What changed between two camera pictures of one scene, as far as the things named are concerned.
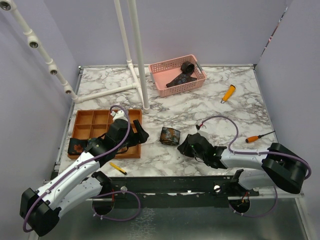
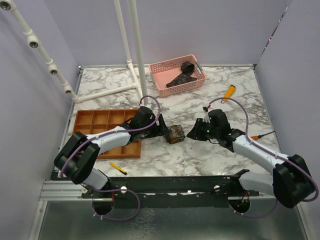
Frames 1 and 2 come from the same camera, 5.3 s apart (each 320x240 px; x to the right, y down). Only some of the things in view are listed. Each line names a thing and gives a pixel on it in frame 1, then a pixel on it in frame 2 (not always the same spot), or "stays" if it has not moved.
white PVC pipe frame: (138, 71) stays
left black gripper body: (127, 140) to (149, 132)
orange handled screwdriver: (254, 138) stays
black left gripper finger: (142, 135) to (162, 129)
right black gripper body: (188, 149) to (214, 132)
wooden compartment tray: (89, 124) stays
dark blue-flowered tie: (187, 68) stays
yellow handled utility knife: (228, 94) stays
